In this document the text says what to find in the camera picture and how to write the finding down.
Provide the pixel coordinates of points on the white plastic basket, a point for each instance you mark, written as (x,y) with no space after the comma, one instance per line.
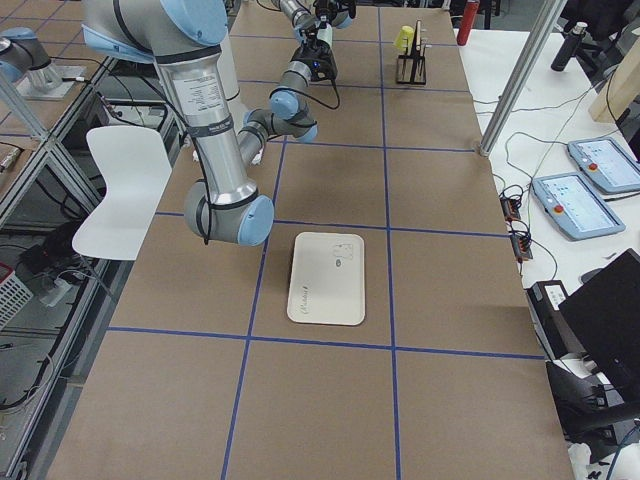
(15,295)

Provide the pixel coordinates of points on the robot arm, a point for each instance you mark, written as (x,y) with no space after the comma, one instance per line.
(183,39)
(304,14)

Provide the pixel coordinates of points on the teach pendant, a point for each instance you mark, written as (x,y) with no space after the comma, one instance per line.
(606,164)
(576,207)

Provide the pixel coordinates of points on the far teach pendant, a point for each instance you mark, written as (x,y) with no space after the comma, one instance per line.
(606,164)

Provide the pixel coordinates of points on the black laptop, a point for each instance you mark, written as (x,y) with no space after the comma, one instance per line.
(604,316)

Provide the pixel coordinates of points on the light green cup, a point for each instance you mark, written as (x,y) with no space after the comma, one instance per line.
(325,33)

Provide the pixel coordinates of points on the black bottle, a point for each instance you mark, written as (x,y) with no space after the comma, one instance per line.
(569,47)

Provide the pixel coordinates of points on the near teach pendant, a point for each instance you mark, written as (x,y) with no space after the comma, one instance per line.
(576,207)

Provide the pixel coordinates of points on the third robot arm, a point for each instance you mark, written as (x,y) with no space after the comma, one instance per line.
(21,52)

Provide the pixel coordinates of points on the white chair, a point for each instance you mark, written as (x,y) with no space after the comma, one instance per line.
(135,168)

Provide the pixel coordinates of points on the aluminium frame post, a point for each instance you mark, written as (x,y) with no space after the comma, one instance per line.
(533,46)

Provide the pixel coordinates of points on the black wire cup rack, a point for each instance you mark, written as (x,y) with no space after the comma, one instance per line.
(411,64)

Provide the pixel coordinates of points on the red bottle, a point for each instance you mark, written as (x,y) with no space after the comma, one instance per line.
(467,22)

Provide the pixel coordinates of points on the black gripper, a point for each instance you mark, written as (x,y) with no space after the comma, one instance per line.
(306,55)

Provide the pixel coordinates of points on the yellow cup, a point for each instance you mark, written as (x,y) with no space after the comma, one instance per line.
(404,38)

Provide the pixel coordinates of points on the cream rabbit tray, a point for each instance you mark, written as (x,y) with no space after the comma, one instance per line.
(327,281)

